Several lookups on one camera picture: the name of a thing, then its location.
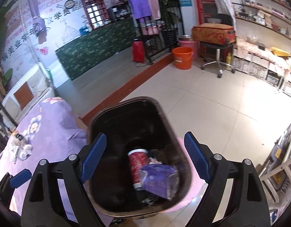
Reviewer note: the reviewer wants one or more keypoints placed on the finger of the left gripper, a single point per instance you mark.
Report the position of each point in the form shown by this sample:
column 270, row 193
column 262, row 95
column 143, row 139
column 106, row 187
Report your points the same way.
column 9, row 183

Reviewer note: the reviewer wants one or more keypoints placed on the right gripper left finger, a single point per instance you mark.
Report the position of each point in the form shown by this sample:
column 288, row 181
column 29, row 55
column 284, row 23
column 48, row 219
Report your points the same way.
column 56, row 195

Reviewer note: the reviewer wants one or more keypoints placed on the purple plastic snack wrapper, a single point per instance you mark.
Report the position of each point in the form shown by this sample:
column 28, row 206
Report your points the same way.
column 159, row 179

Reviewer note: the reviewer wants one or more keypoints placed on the red paper cup black lid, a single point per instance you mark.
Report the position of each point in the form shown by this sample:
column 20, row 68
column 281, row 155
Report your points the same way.
column 137, row 158

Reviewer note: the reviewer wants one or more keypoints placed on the white paper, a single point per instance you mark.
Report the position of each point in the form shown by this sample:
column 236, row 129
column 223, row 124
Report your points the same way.
column 22, row 152

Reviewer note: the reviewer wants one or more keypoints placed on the dark brown trash bin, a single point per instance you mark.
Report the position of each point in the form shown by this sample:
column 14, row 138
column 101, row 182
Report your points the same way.
column 139, row 116

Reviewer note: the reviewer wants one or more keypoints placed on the pink round floor mat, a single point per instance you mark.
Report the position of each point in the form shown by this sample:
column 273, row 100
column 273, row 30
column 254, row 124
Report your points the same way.
column 112, row 185

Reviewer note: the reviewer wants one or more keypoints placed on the purple floral tablecloth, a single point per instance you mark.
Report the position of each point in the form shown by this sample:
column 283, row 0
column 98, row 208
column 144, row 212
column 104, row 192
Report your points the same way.
column 55, row 133

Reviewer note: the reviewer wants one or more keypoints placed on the brown cushion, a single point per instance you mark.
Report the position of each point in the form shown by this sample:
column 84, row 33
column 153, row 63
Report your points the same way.
column 24, row 95

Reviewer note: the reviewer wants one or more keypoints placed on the white sofa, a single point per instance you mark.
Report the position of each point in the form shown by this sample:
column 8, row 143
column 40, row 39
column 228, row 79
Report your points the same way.
column 33, row 87

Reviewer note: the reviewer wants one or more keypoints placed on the yellow tray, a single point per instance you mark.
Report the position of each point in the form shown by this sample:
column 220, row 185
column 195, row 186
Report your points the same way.
column 279, row 52

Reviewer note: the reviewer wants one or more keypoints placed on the black swivel stool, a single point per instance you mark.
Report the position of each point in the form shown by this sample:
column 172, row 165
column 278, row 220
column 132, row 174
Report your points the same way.
column 217, row 60

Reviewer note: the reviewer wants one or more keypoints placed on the orange plastic bucket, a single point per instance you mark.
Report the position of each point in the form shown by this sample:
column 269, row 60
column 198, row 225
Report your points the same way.
column 183, row 57

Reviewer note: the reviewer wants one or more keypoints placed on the pink plastic bucket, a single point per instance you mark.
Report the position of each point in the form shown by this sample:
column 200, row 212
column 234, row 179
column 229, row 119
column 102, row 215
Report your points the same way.
column 191, row 44

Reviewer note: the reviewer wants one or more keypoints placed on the orange patterned suitcase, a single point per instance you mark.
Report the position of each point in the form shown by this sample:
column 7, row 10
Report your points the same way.
column 218, row 34

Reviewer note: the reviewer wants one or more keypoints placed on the green patterned counter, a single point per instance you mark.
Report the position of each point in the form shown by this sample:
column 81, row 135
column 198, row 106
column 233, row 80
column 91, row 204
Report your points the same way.
column 89, row 50

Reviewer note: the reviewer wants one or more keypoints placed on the black metal rack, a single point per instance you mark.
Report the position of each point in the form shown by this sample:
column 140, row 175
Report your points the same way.
column 161, row 35

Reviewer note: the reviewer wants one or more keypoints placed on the red telephone booth cabinet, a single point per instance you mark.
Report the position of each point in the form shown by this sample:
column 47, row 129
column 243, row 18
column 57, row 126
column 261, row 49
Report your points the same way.
column 96, row 13

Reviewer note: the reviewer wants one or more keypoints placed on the purple towel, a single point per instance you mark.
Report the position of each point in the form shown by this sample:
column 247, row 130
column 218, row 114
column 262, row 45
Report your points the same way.
column 141, row 8

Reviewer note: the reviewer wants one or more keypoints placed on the pink towel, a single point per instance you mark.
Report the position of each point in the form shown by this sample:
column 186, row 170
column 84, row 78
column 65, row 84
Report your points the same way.
column 155, row 9

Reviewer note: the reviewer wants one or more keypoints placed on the red ladder shelf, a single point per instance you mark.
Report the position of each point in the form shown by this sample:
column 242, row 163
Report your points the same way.
column 206, row 9

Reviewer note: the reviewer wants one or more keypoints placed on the white metal shelf frame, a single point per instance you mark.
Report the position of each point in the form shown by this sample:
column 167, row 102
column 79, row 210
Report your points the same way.
column 275, row 174

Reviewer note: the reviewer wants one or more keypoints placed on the blue wall sign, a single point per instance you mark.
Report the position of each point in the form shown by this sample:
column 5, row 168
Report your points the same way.
column 185, row 3

